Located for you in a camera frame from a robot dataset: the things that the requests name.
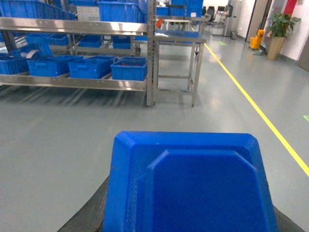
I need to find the blue block part with knob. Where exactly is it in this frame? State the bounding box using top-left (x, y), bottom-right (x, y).
top-left (103, 131), bottom-right (279, 232)

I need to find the blue bin with red parts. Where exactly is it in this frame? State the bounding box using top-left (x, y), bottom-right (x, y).
top-left (111, 57), bottom-right (147, 81)

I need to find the stainless steel shelf rack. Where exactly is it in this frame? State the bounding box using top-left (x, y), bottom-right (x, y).
top-left (0, 0), bottom-right (156, 105)

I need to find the stainless steel table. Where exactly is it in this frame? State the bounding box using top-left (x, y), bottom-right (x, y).
top-left (152, 29), bottom-right (206, 107)

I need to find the large blue upper bin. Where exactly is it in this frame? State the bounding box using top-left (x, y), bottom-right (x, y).
top-left (98, 0), bottom-right (143, 23)

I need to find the yellow mop bucket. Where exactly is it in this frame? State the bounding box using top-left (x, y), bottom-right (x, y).
top-left (250, 29), bottom-right (265, 50)

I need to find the potted green plant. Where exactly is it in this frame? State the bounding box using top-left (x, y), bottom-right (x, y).
top-left (267, 13), bottom-right (301, 60)

